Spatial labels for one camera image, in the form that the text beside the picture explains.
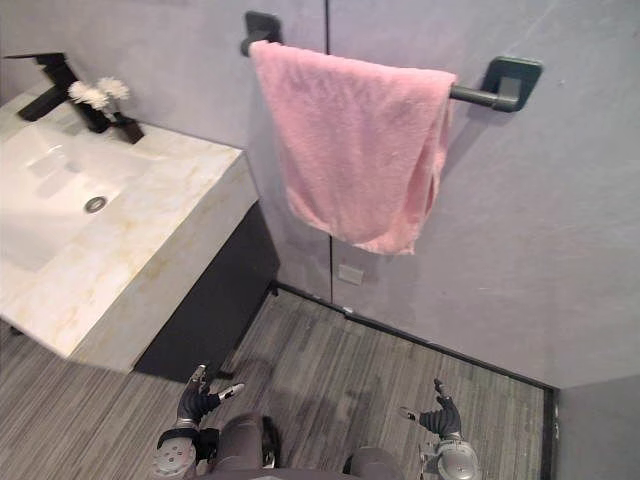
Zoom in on robot right leg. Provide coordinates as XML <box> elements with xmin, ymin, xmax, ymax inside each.
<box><xmin>344</xmin><ymin>446</ymin><xmax>404</xmax><ymax>480</ymax></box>

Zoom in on white sink basin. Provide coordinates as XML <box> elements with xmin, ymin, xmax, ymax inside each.
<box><xmin>0</xmin><ymin>122</ymin><xmax>167</xmax><ymax>274</ymax></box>

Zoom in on black faucet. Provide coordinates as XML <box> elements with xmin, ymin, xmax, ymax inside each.
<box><xmin>3</xmin><ymin>52</ymin><xmax>84</xmax><ymax>122</ymax></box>

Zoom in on marble vanity with dark cabinet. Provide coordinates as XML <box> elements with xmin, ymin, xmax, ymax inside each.
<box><xmin>0</xmin><ymin>97</ymin><xmax>281</xmax><ymax>386</ymax></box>

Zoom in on black vase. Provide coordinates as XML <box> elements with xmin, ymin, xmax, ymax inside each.
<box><xmin>87</xmin><ymin>103</ymin><xmax>146</xmax><ymax>147</ymax></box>

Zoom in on robot left leg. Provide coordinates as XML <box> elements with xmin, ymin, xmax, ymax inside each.
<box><xmin>208</xmin><ymin>411</ymin><xmax>267</xmax><ymax>480</ymax></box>

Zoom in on white wall outlet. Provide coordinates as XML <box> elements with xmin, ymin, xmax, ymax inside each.
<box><xmin>337</xmin><ymin>263</ymin><xmax>365</xmax><ymax>289</ymax></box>

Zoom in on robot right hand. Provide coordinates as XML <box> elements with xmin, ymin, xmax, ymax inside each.
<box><xmin>397</xmin><ymin>378</ymin><xmax>464</xmax><ymax>442</ymax></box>

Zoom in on robot leg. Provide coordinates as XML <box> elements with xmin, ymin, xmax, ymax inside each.
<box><xmin>344</xmin><ymin>446</ymin><xmax>404</xmax><ymax>480</ymax></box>
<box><xmin>208</xmin><ymin>411</ymin><xmax>267</xmax><ymax>480</ymax></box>

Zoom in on white artificial flowers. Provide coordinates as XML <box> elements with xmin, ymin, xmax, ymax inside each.
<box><xmin>67</xmin><ymin>76</ymin><xmax>132</xmax><ymax>112</ymax></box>

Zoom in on dark grey towel bar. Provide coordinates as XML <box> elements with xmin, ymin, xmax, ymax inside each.
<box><xmin>239</xmin><ymin>10</ymin><xmax>545</xmax><ymax>115</ymax></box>

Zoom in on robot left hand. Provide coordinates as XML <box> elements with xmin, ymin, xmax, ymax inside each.
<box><xmin>176</xmin><ymin>363</ymin><xmax>246</xmax><ymax>430</ymax></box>

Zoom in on pink towel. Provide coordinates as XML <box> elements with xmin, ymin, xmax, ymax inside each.
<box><xmin>248</xmin><ymin>39</ymin><xmax>459</xmax><ymax>257</ymax></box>

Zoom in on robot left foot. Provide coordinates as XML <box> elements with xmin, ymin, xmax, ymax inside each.
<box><xmin>261</xmin><ymin>414</ymin><xmax>282</xmax><ymax>469</ymax></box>

